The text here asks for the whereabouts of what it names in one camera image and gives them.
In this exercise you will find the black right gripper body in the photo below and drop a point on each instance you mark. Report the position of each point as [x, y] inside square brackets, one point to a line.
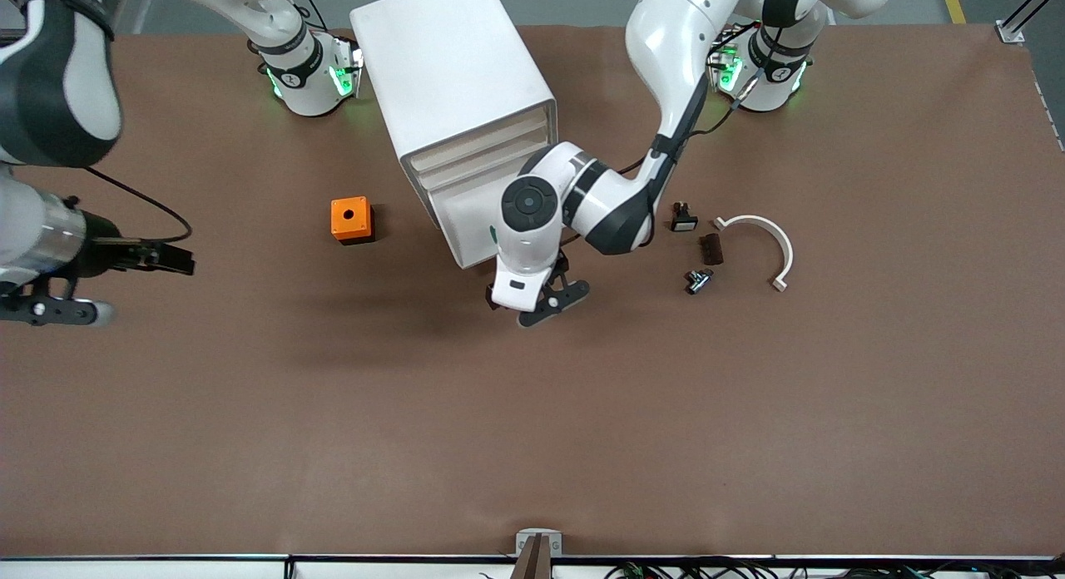
[103, 247]

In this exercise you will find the white plastic drawer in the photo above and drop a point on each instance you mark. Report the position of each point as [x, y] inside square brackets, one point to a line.
[466, 221]
[466, 146]
[449, 172]

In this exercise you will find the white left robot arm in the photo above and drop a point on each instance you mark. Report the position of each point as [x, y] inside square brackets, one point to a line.
[666, 30]

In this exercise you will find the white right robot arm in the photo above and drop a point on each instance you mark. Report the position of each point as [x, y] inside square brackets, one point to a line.
[304, 88]

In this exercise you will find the white drawer cabinet housing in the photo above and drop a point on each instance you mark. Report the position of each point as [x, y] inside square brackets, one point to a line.
[449, 55]

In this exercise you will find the small silver metal fitting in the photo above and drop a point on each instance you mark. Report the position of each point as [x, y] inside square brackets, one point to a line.
[699, 281]

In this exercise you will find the small dark brown block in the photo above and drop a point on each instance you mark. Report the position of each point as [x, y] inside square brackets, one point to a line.
[712, 249]

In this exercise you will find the orange box with round hole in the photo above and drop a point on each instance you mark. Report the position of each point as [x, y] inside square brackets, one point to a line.
[339, 226]

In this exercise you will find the large table cover mat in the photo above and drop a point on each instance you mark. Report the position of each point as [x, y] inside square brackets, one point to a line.
[250, 462]

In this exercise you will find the white curved plastic clip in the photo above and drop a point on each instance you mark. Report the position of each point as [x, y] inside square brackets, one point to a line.
[787, 254]

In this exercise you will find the small black white switch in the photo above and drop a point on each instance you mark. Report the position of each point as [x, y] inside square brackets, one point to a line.
[684, 221]

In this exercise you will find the grey metal mount bracket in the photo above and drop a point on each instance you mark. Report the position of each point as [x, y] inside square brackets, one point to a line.
[524, 539]

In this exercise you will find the brown narrow post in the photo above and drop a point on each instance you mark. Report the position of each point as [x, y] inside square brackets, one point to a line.
[532, 562]

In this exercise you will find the grey aluminium frame profile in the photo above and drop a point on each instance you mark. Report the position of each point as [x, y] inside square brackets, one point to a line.
[1013, 32]

